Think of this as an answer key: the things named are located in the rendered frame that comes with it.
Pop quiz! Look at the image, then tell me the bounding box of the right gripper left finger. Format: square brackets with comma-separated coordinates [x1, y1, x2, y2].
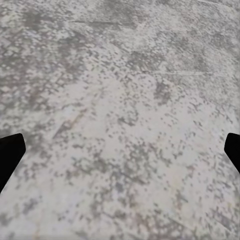
[0, 133, 26, 193]

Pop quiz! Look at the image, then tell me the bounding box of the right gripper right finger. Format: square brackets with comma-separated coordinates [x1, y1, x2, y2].
[224, 133, 240, 173]

